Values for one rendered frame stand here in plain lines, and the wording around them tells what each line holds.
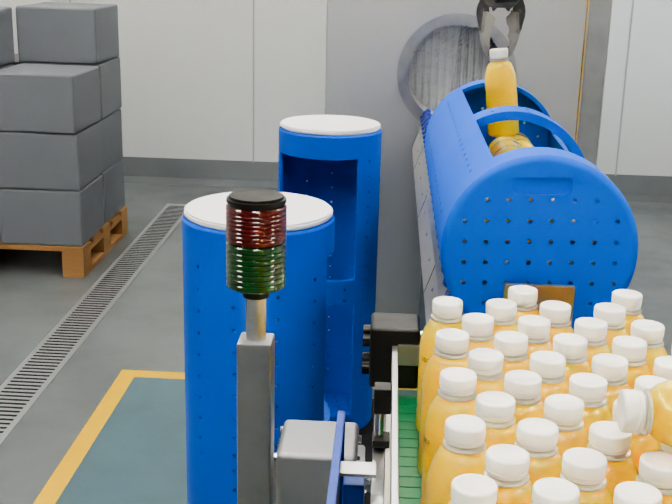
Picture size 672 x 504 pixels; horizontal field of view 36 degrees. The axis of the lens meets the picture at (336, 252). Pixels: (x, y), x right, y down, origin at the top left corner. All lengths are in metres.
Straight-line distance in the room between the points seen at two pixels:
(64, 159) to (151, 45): 2.06
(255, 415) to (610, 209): 0.64
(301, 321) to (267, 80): 4.85
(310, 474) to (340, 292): 1.50
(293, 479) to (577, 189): 0.57
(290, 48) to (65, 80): 2.19
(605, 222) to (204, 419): 0.86
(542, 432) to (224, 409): 1.04
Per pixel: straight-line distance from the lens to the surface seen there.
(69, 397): 3.73
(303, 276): 1.88
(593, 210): 1.54
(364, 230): 2.88
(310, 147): 2.80
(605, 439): 1.02
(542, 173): 1.51
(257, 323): 1.13
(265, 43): 6.66
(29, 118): 4.88
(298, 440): 1.46
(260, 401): 1.16
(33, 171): 4.93
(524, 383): 1.11
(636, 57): 6.77
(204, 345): 1.94
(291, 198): 2.04
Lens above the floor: 1.52
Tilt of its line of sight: 16 degrees down
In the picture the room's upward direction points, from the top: 1 degrees clockwise
